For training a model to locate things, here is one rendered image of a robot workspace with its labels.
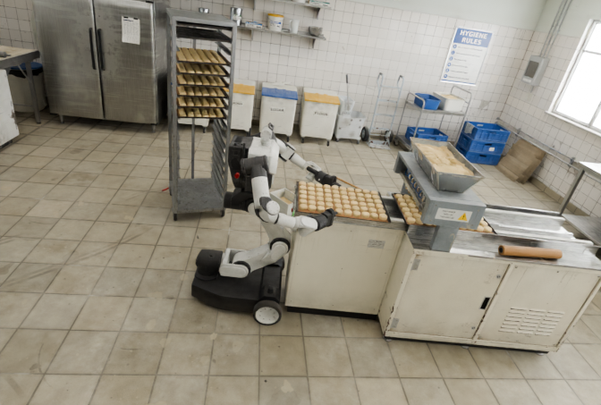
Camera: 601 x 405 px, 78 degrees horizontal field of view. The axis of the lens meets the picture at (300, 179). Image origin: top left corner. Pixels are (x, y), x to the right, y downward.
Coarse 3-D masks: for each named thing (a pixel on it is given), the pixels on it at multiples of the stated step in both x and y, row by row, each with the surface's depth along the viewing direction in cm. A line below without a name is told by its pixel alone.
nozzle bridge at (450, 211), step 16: (400, 160) 268; (416, 176) 231; (432, 192) 214; (448, 192) 217; (464, 192) 220; (432, 208) 208; (448, 208) 208; (464, 208) 208; (480, 208) 208; (448, 224) 213; (464, 224) 213; (432, 240) 220; (448, 240) 218
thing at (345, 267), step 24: (312, 240) 240; (336, 240) 240; (360, 240) 241; (384, 240) 241; (288, 264) 277; (312, 264) 249; (336, 264) 249; (360, 264) 249; (384, 264) 250; (288, 288) 259; (312, 288) 258; (336, 288) 259; (360, 288) 259; (384, 288) 260; (312, 312) 273; (336, 312) 273; (360, 312) 270
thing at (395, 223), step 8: (368, 224) 236; (376, 224) 236; (384, 224) 236; (392, 224) 237; (400, 224) 237; (504, 232) 241; (512, 232) 242; (520, 232) 244; (560, 240) 244; (568, 240) 244; (576, 240) 245; (584, 240) 246
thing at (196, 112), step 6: (186, 108) 323; (192, 108) 327; (198, 108) 328; (204, 108) 330; (210, 108) 333; (216, 108) 335; (180, 114) 308; (186, 114) 314; (192, 114) 311; (198, 114) 313; (204, 114) 315; (210, 114) 317; (216, 114) 324; (222, 114) 322
